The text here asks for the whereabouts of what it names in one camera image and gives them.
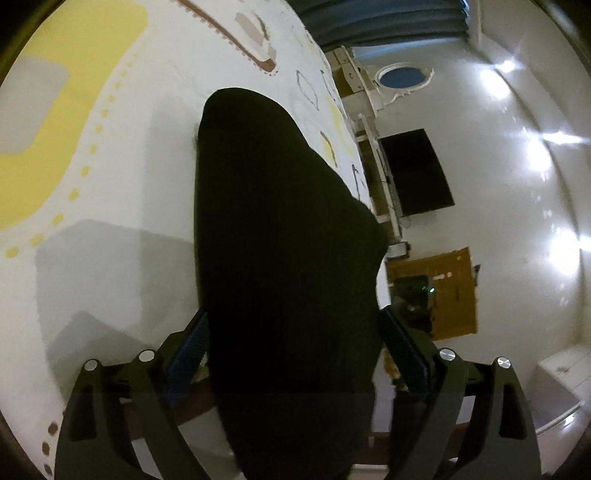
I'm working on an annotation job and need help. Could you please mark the black pants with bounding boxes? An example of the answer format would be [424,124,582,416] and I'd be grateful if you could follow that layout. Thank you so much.
[195,88,387,479]

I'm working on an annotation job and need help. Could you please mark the brown wooden door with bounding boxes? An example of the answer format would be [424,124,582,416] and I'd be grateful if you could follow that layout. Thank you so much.
[386,247,478,340]

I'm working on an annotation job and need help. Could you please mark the white tv console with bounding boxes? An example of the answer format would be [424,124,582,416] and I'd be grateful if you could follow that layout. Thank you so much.
[355,114,411,260]

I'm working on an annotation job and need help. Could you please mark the black television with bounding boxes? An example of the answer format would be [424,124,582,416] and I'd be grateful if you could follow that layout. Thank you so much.
[379,129,455,216]

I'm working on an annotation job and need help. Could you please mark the white cabinet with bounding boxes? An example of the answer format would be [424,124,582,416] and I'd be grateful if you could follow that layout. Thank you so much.
[528,344,590,475]

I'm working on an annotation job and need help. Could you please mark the white vanity dresser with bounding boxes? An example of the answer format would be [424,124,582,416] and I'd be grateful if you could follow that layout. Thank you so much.
[325,46,383,118]

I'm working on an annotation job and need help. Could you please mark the oval white-framed mirror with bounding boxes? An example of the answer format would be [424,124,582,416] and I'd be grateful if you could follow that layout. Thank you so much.
[375,62,435,105]

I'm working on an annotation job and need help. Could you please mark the dark blue curtain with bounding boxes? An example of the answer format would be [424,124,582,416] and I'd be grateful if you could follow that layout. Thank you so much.
[290,0,470,51]

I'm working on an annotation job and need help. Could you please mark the patterned bed sheet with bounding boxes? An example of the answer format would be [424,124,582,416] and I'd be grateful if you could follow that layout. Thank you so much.
[1,1,370,479]

